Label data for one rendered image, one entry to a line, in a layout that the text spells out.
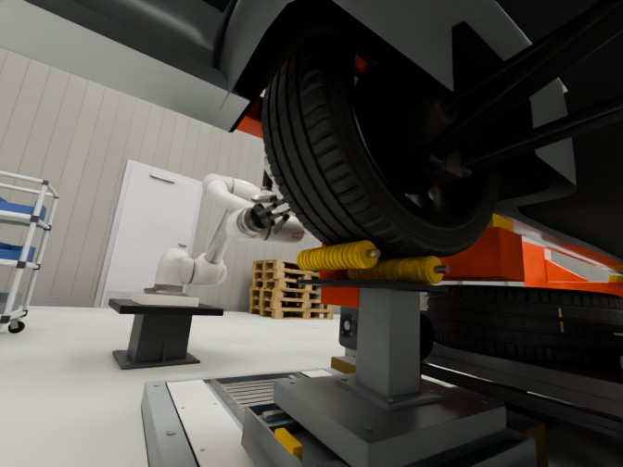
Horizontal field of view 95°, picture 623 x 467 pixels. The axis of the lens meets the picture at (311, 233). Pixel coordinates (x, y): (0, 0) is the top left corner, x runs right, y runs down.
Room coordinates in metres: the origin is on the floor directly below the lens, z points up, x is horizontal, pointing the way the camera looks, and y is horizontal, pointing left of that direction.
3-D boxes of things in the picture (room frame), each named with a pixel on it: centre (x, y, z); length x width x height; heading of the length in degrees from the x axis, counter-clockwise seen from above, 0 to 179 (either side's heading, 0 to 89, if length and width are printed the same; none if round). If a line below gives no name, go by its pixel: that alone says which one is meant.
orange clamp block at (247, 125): (0.65, 0.16, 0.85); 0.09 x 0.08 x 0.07; 122
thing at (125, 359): (1.72, 0.81, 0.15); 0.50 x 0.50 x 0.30; 39
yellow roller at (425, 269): (0.68, -0.19, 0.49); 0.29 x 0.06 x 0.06; 32
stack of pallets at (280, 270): (5.29, 0.25, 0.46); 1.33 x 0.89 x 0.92; 129
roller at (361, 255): (0.68, -0.05, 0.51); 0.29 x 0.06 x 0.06; 32
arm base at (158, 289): (1.70, 0.82, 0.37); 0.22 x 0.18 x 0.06; 140
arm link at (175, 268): (1.73, 0.80, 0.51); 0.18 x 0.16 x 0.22; 125
